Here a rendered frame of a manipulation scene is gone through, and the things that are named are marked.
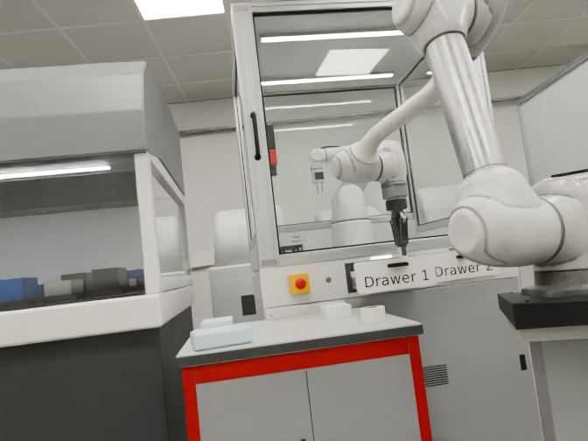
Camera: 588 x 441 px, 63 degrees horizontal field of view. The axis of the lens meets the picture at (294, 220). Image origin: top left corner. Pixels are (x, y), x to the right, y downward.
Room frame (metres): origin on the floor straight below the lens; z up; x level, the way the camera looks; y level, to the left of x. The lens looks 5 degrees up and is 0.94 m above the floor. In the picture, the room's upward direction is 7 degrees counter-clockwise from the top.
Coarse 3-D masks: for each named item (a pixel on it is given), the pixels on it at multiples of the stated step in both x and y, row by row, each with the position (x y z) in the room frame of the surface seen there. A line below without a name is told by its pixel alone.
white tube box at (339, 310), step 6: (324, 306) 1.65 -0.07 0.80; (330, 306) 1.62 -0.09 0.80; (336, 306) 1.57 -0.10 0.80; (342, 306) 1.58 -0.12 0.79; (348, 306) 1.58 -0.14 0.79; (324, 312) 1.61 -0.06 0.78; (330, 312) 1.57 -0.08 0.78; (336, 312) 1.57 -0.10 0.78; (342, 312) 1.58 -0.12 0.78; (348, 312) 1.58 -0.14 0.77; (330, 318) 1.57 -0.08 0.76
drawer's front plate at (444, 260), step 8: (440, 256) 1.88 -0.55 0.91; (448, 256) 1.89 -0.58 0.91; (440, 264) 1.88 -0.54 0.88; (448, 264) 1.89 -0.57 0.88; (456, 264) 1.89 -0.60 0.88; (464, 264) 1.89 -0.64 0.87; (472, 264) 1.90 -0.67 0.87; (480, 264) 1.90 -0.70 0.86; (440, 272) 1.88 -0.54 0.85; (448, 272) 1.89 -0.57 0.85; (456, 272) 1.89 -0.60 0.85; (472, 272) 1.90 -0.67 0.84; (480, 272) 1.90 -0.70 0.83; (488, 272) 1.91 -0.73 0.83; (496, 272) 1.91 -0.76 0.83; (440, 280) 1.88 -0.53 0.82; (448, 280) 1.88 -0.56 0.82
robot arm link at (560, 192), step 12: (552, 180) 1.13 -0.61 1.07; (564, 180) 1.11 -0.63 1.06; (576, 180) 1.12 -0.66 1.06; (540, 192) 1.13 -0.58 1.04; (552, 192) 1.11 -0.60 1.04; (564, 192) 1.10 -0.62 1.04; (576, 192) 1.09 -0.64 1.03; (552, 204) 1.08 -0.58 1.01; (564, 204) 1.08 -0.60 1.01; (576, 204) 1.08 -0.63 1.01; (564, 216) 1.06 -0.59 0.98; (576, 216) 1.07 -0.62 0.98; (564, 228) 1.06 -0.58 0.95; (576, 228) 1.07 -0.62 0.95; (564, 240) 1.06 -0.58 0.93; (576, 240) 1.07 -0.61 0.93; (564, 252) 1.08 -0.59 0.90; (576, 252) 1.08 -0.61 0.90; (540, 264) 1.13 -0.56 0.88; (552, 264) 1.12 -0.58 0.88; (564, 264) 1.10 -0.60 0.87; (576, 264) 1.09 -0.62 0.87
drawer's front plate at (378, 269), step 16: (416, 256) 1.73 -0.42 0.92; (432, 256) 1.74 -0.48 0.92; (368, 272) 1.71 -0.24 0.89; (384, 272) 1.71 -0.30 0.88; (400, 272) 1.72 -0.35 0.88; (416, 272) 1.73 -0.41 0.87; (432, 272) 1.74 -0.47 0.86; (368, 288) 1.71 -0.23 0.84; (384, 288) 1.71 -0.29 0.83; (400, 288) 1.72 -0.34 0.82
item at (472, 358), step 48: (432, 288) 1.90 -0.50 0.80; (480, 288) 1.92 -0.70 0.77; (432, 336) 1.89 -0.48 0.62; (480, 336) 1.92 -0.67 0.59; (432, 384) 1.88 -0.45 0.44; (480, 384) 1.91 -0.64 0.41; (528, 384) 1.94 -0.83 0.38; (432, 432) 1.88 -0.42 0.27; (480, 432) 1.91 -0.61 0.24; (528, 432) 1.93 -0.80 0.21
